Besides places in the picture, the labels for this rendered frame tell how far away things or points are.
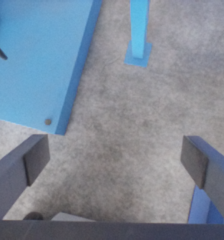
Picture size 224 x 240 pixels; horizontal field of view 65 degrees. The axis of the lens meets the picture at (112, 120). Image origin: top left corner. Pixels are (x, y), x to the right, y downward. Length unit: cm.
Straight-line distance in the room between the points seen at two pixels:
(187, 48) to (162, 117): 40
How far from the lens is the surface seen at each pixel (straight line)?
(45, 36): 109
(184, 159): 17
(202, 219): 102
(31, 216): 101
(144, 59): 102
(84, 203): 101
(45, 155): 16
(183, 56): 107
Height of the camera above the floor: 93
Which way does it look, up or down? 79 degrees down
